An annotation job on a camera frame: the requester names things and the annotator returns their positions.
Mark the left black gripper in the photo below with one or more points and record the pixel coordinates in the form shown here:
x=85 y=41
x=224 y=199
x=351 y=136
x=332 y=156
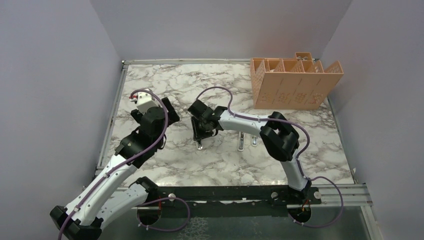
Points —
x=173 y=117

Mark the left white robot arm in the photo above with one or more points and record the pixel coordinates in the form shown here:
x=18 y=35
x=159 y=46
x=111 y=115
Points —
x=94 y=209

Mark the orange desk organizer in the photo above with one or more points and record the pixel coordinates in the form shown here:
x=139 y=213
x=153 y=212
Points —
x=298 y=83

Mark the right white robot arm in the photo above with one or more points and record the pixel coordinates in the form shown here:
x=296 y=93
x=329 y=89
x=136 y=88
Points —
x=279 y=137

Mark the aluminium table frame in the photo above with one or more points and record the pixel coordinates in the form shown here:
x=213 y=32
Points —
x=346 y=213

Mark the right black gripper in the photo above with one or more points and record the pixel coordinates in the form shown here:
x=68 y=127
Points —
x=198 y=134

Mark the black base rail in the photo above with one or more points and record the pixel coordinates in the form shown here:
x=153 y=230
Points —
x=226 y=201

